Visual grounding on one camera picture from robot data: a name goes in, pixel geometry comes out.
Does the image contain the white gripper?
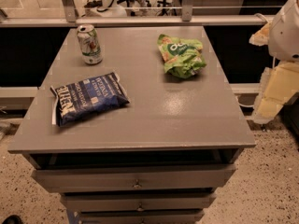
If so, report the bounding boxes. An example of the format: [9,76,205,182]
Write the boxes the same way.
[249,0,299,124]

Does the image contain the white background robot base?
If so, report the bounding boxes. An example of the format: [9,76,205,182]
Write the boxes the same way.
[84,0,127,17]

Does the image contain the green snack bag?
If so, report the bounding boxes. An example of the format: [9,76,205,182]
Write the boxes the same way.
[157,34,206,79]

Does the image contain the grey drawer cabinet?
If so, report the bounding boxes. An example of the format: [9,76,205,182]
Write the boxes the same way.
[7,25,257,224]

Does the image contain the blue potato chip bag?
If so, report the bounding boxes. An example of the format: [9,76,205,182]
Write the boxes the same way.
[50,72,129,126]

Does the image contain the top grey drawer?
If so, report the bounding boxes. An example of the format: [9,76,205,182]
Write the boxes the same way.
[32,164,235,193]

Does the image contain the grey drawer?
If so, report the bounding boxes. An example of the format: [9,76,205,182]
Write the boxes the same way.
[32,164,235,193]
[79,209,204,224]
[61,192,216,212]

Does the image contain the bottom grey drawer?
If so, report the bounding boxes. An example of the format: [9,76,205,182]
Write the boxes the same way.
[79,209,204,224]

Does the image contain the middle grey drawer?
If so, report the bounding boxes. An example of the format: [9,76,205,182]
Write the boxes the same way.
[61,192,216,212]

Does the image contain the black shoe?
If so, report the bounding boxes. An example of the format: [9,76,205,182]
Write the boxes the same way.
[2,215,23,224]

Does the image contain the metal railing frame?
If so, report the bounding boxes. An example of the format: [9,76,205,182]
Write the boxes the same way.
[0,0,287,28]

